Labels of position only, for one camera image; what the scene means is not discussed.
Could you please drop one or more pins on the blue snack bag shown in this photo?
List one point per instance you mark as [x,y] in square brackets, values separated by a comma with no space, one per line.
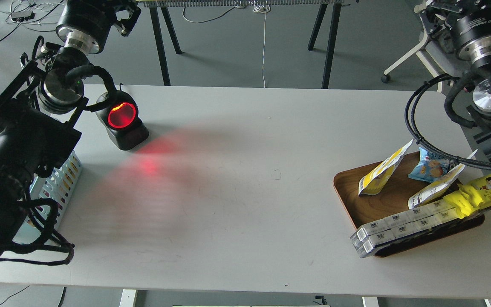
[431,166]

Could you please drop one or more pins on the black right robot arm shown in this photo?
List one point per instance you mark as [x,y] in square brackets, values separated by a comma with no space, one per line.
[468,103]

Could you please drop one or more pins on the lower white box row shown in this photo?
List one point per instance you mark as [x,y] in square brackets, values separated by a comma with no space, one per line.
[375,235]

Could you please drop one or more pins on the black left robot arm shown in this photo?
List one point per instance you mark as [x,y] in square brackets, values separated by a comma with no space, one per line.
[38,112]

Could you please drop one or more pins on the light blue plastic basket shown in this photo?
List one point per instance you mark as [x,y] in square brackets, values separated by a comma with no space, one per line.
[58,183]

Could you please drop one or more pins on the white office chair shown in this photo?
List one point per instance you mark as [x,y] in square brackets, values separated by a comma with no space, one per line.
[434,49]

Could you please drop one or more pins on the upper white box row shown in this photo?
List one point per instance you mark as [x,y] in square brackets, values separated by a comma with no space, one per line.
[434,207]

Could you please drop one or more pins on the black leg background table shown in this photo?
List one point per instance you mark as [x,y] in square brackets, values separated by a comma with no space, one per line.
[277,46]

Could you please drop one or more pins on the yellow cartoon snack bag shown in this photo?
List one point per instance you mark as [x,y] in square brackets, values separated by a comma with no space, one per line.
[471,197]

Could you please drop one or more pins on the white box row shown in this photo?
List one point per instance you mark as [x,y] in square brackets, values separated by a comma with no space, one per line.
[375,235]
[434,207]

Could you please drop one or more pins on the black power adapter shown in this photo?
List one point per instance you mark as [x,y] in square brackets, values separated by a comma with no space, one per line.
[22,16]

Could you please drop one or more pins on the brown wooden tray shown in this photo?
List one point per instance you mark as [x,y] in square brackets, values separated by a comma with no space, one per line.
[392,200]

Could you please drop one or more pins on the black barcode scanner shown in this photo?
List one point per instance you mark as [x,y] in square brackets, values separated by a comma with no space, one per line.
[121,119]

